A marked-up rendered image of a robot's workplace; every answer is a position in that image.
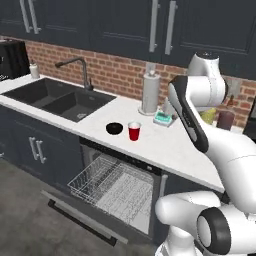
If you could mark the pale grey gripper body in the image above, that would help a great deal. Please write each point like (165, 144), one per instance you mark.
(168, 108)

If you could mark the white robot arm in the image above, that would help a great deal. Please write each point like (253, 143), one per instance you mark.
(233, 160)

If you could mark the red plastic cup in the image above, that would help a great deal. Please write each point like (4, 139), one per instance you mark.
(134, 132)

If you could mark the black bowl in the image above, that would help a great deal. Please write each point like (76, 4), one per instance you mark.
(114, 128)

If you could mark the dark base cupboard door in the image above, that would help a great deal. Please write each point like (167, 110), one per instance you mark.
(176, 185)
(63, 156)
(20, 140)

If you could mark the dishwasher door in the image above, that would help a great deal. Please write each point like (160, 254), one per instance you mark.
(83, 216)

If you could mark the teal sponge in dish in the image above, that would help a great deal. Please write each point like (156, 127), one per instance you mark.
(163, 117)

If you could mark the white paper towel roll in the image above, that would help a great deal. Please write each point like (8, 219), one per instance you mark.
(150, 93)

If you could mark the yellow green round object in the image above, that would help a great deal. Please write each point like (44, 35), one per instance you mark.
(209, 115)

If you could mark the dark maroon jar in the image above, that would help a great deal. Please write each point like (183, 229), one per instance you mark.
(225, 120)

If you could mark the black countertop appliance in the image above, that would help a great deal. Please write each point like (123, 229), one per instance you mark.
(250, 120)

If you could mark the dark metal tap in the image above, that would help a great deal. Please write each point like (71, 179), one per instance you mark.
(85, 75)

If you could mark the black double sink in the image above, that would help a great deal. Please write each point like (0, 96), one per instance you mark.
(60, 98)

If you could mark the white soap bottle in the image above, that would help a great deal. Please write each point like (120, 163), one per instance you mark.
(34, 70)

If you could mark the black coffee machine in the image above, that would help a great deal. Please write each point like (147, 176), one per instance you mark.
(13, 60)

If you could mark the grey wall socket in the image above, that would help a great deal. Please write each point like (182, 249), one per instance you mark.
(234, 87)
(150, 67)

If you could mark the dark wall cupboard door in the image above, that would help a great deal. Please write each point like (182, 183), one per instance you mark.
(63, 20)
(123, 26)
(11, 15)
(216, 30)

